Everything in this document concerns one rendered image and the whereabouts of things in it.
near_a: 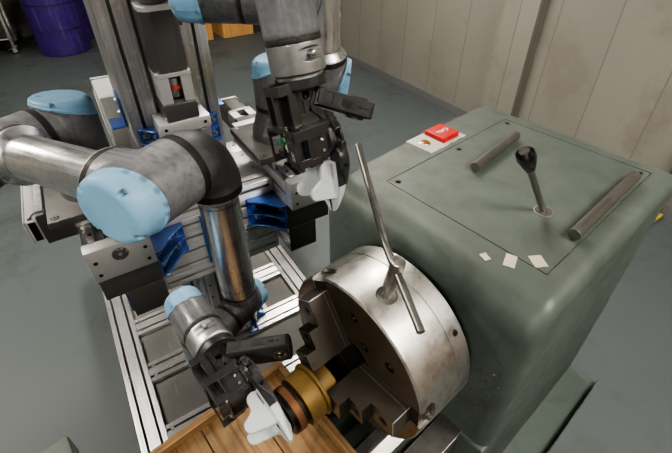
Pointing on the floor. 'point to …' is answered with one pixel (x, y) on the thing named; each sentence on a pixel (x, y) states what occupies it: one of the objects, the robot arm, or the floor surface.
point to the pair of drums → (54, 8)
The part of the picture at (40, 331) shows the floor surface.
